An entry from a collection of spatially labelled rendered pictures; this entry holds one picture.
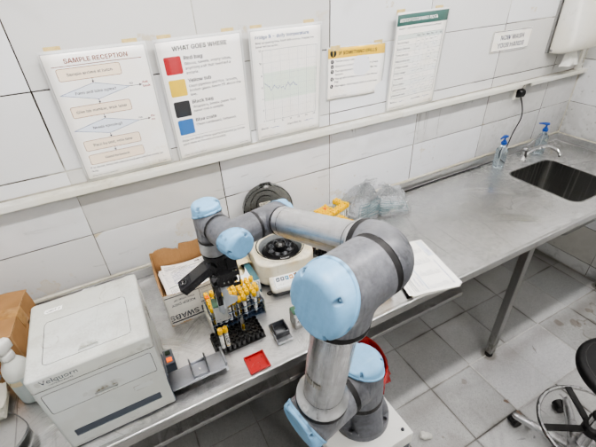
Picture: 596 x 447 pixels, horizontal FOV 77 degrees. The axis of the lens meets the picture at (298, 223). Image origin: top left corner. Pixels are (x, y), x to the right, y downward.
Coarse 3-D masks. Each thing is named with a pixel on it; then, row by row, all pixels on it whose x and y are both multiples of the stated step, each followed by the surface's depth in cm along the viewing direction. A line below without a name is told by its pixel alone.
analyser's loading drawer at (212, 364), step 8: (216, 352) 119; (200, 360) 116; (208, 360) 117; (216, 360) 117; (224, 360) 114; (184, 368) 115; (192, 368) 115; (208, 368) 112; (216, 368) 114; (176, 376) 113; (184, 376) 112; (192, 376) 112; (200, 376) 112; (176, 384) 110; (184, 384) 110
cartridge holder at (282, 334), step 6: (282, 318) 130; (270, 324) 131; (276, 324) 129; (282, 324) 131; (276, 330) 129; (282, 330) 129; (288, 330) 126; (276, 336) 125; (282, 336) 126; (288, 336) 126; (282, 342) 125
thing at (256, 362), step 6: (252, 354) 122; (258, 354) 122; (264, 354) 122; (246, 360) 121; (252, 360) 120; (258, 360) 120; (264, 360) 120; (252, 366) 119; (258, 366) 118; (264, 366) 118; (252, 372) 116
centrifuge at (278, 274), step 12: (264, 240) 158; (252, 252) 150; (300, 252) 147; (312, 252) 149; (264, 264) 143; (276, 264) 143; (288, 264) 144; (300, 264) 146; (264, 276) 145; (276, 276) 145; (288, 276) 146; (276, 288) 143; (288, 288) 144
